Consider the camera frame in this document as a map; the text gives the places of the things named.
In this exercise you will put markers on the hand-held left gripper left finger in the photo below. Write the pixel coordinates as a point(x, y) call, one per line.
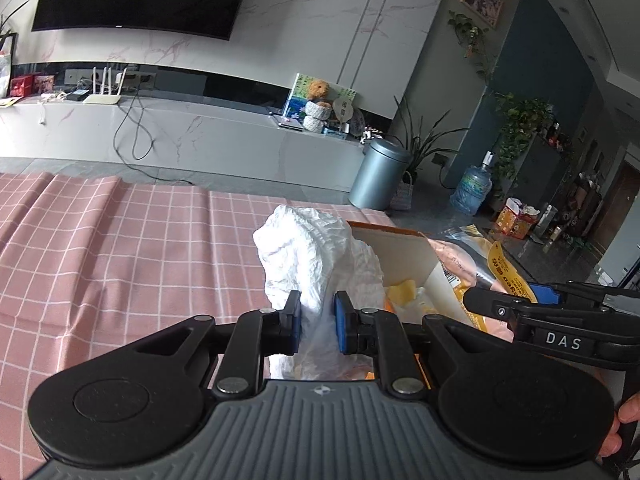
point(295, 328)

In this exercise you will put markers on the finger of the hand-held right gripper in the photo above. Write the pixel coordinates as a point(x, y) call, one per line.
point(492, 305)
point(550, 294)

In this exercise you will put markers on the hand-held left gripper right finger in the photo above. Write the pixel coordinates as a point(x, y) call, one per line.
point(342, 326)

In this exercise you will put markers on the yellow snack packet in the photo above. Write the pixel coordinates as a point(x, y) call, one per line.
point(480, 265)

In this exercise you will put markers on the yellow cleaning cloth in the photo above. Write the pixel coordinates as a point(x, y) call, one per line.
point(402, 295)

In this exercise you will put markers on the white plastic bag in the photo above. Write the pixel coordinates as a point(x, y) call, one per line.
point(315, 255)

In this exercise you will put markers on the orange cardboard box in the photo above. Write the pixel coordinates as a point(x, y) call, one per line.
point(400, 255)

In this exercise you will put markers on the person's right hand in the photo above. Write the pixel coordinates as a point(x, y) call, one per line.
point(627, 412)

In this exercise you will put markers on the orange gift box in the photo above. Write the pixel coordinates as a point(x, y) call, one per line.
point(515, 220)

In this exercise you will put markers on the brown door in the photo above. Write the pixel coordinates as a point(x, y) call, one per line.
point(620, 205)

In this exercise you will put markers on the blue water jug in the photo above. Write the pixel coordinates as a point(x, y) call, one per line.
point(470, 190)

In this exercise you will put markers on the grey cabinet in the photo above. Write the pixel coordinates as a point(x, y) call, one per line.
point(547, 170)

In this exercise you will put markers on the woven basket bag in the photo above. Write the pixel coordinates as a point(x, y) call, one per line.
point(401, 197)

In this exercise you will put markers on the grey metal trash can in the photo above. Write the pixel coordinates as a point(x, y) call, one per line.
point(377, 175)

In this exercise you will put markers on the trailing ivy plant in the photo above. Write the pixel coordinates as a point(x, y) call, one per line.
point(520, 130)

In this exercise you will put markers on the long-leaf potted plant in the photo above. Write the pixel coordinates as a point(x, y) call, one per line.
point(425, 145)

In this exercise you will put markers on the pink checkered tablecloth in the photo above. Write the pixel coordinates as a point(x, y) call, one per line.
point(125, 250)

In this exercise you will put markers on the silver laptop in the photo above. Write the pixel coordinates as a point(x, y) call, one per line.
point(290, 125)

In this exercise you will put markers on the decorative plate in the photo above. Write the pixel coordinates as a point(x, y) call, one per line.
point(357, 122)

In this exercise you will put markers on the white knit pot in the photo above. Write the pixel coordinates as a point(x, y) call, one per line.
point(317, 110)
point(314, 124)

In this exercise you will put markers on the white marble television console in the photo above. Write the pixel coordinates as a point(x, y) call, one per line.
point(210, 140)

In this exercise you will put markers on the round paper fan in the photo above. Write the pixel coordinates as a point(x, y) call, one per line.
point(342, 107)

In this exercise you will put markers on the teddy bear with baskets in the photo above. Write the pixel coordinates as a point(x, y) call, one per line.
point(295, 100)

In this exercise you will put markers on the brown teddy bear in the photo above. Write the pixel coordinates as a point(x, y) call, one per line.
point(316, 89)

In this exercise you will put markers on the white router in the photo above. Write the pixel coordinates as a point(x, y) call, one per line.
point(102, 97)

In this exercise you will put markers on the hanging wall plant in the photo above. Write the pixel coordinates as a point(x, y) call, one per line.
point(470, 40)

